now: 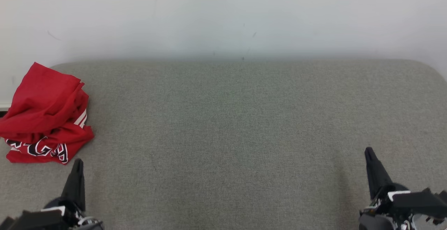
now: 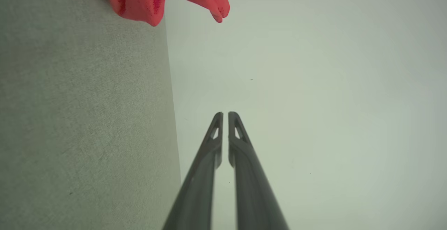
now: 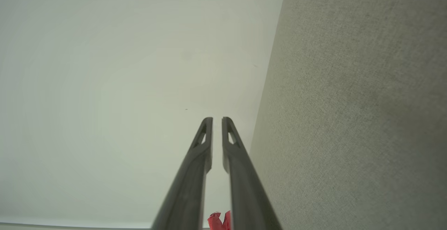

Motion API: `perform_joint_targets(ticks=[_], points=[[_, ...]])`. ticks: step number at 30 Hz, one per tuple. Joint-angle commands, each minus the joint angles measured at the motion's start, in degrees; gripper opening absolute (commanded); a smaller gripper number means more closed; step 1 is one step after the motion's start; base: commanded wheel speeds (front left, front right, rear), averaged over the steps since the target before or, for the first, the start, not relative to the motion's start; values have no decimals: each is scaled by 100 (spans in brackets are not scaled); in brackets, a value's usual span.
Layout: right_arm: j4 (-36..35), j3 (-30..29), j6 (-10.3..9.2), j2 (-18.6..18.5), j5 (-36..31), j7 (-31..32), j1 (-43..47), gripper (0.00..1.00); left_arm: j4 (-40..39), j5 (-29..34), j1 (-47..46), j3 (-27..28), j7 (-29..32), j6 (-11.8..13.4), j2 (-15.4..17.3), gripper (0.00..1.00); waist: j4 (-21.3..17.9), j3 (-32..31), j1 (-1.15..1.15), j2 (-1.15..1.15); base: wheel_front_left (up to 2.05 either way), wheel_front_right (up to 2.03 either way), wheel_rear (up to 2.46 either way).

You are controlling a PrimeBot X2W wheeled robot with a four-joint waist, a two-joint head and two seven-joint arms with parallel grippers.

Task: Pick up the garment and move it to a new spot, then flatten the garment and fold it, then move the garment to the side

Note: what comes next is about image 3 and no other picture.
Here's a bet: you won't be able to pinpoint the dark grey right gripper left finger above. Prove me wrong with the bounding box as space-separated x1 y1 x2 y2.
151 117 213 230

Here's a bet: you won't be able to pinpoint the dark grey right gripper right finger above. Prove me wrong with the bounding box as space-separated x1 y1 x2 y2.
222 117 283 230

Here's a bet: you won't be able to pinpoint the red shorts with white trim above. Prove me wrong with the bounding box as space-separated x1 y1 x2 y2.
207 210 232 230

